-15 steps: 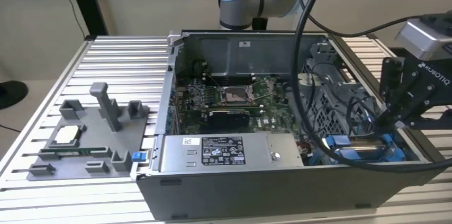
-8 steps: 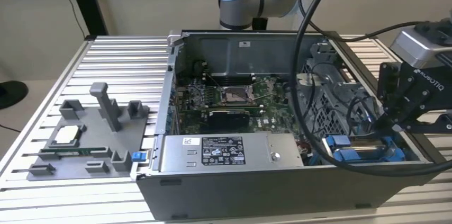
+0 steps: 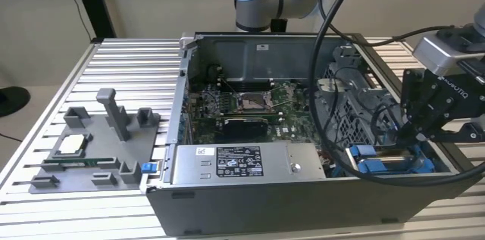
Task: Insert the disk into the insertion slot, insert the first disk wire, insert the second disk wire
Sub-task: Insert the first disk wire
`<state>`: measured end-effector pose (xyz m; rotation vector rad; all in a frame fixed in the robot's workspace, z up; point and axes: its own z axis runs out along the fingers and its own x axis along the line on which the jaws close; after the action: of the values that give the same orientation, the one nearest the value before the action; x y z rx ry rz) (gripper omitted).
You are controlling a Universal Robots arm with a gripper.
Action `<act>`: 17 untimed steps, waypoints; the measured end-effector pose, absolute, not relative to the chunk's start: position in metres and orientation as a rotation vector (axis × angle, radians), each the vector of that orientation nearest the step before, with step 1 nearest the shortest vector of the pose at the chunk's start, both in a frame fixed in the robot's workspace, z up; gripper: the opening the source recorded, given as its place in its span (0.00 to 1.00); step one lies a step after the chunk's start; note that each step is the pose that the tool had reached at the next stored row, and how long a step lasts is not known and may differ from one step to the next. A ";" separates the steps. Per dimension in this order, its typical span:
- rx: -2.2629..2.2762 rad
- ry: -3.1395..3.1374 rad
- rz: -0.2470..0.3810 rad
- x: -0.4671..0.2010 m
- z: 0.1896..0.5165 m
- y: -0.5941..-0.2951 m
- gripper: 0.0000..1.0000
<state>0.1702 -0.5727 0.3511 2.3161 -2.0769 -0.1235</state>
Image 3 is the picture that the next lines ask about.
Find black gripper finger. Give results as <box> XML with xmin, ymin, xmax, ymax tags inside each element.
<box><xmin>414</xmin><ymin>94</ymin><xmax>450</xmax><ymax>142</ymax></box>
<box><xmin>395</xmin><ymin>68</ymin><xmax>430</xmax><ymax>147</ymax></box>

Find hard disk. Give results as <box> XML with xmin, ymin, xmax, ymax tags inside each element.
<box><xmin>347</xmin><ymin>143</ymin><xmax>432</xmax><ymax>167</ymax></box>

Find grey metal disk bay cage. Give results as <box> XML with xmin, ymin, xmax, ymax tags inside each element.
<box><xmin>305</xmin><ymin>61</ymin><xmax>432</xmax><ymax>173</ymax></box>

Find blue disk carrier in bay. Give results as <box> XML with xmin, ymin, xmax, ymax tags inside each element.
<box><xmin>357</xmin><ymin>158</ymin><xmax>432</xmax><ymax>175</ymax></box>

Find green motherboard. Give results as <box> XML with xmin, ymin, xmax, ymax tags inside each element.
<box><xmin>186</xmin><ymin>81</ymin><xmax>325</xmax><ymax>144</ymax></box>

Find thin metal locking lever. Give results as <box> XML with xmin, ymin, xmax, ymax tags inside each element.
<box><xmin>272</xmin><ymin>86</ymin><xmax>296</xmax><ymax>108</ymax></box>

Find CPU socket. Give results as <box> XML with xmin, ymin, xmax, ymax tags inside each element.
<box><xmin>236</xmin><ymin>91</ymin><xmax>273</xmax><ymax>110</ymax></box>

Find black case fan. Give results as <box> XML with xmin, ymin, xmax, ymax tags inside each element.
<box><xmin>205</xmin><ymin>64</ymin><xmax>223</xmax><ymax>81</ymax></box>

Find dark grey PC case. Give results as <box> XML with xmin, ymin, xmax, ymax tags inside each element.
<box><xmin>138</xmin><ymin>31</ymin><xmax>483</xmax><ymax>237</ymax></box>

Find silver power supply unit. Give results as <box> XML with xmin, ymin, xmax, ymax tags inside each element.
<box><xmin>168</xmin><ymin>142</ymin><xmax>327</xmax><ymax>186</ymax></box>

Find grey parts rack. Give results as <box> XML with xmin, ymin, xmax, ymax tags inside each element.
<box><xmin>29</xmin><ymin>88</ymin><xmax>161</xmax><ymax>195</ymax></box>

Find green RAM stick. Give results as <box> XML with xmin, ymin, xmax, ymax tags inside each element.
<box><xmin>42</xmin><ymin>158</ymin><xmax>114</xmax><ymax>166</ymax></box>

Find silver CPU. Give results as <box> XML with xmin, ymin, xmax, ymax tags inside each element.
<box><xmin>62</xmin><ymin>135</ymin><xmax>86</xmax><ymax>154</ymax></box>

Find black round stand base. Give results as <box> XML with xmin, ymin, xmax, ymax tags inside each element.
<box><xmin>0</xmin><ymin>86</ymin><xmax>30</xmax><ymax>117</ymax></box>

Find black camera bracket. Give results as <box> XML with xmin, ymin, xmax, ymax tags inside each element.
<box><xmin>427</xmin><ymin>122</ymin><xmax>485</xmax><ymax>143</ymax></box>

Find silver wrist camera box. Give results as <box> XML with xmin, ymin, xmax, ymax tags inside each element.
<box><xmin>411</xmin><ymin>35</ymin><xmax>474</xmax><ymax>75</ymax></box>

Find long black wire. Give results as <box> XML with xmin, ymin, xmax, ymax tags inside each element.
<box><xmin>324</xmin><ymin>66</ymin><xmax>375</xmax><ymax>150</ymax></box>

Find thin black camera cable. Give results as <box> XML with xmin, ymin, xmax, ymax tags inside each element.
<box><xmin>319</xmin><ymin>0</ymin><xmax>468</xmax><ymax>47</ymax></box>

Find dark plastic case bracket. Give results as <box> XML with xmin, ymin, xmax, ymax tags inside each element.
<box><xmin>331</xmin><ymin>45</ymin><xmax>361</xmax><ymax>66</ymax></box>

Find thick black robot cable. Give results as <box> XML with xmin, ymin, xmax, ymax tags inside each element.
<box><xmin>308</xmin><ymin>0</ymin><xmax>485</xmax><ymax>187</ymax></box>

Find red and black supply wires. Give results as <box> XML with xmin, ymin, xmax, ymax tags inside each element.
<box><xmin>316</xmin><ymin>149</ymin><xmax>337</xmax><ymax>170</ymax></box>

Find thin black wall cable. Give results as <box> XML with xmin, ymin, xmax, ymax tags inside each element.
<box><xmin>60</xmin><ymin>0</ymin><xmax>97</xmax><ymax>44</ymax></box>

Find black upright frame post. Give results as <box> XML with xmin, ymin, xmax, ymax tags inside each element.
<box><xmin>69</xmin><ymin>0</ymin><xmax>116</xmax><ymax>39</ymax></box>

